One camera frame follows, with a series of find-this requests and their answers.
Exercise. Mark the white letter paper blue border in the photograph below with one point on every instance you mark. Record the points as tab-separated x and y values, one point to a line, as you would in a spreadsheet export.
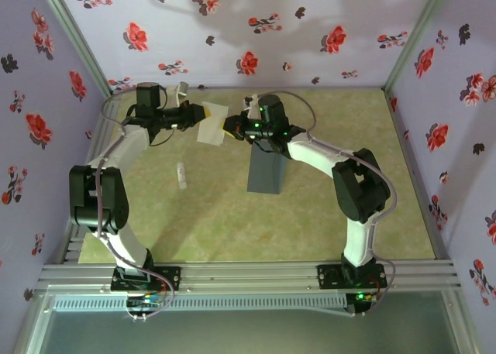
211	131

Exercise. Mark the grey-blue paper envelope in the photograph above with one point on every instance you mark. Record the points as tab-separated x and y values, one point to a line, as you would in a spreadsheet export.
265	176

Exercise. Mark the white glue stick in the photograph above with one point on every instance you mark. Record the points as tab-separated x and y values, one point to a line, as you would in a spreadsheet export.
181	175

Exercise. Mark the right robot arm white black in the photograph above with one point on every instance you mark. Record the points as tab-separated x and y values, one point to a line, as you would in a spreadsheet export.
360	187

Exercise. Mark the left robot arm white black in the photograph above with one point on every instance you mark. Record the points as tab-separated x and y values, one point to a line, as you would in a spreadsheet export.
97	199

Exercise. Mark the small circuit board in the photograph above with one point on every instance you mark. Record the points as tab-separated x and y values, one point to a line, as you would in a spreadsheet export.
145	301
364	296

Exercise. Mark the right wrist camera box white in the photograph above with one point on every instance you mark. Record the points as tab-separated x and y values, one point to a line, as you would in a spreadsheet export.
252	106

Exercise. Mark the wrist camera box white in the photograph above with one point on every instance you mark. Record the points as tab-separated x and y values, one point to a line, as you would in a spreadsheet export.
183	90
252	106

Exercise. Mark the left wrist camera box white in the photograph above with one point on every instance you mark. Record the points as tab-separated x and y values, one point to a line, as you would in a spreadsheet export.
183	90

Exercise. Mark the aluminium side rail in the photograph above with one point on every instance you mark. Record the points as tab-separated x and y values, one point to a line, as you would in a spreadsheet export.
403	137
98	135

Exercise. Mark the thin aluminium wall rail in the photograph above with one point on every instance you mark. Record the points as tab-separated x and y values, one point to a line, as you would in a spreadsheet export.
348	88

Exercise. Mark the aluminium corner post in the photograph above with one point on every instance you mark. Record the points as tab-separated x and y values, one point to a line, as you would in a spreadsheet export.
77	36
417	36

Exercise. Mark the long aluminium base rail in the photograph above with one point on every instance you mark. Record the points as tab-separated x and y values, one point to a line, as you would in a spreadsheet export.
248	276

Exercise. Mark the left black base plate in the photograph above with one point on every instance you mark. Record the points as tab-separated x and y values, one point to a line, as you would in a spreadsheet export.
170	278

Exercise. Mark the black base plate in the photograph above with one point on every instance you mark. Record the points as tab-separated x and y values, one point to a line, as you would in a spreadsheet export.
170	278
329	278

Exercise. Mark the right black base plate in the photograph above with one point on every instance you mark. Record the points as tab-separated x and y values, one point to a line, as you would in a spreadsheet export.
329	278

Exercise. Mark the aluminium frame leg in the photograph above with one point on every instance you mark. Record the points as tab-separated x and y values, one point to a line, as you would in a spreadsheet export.
460	323
33	323

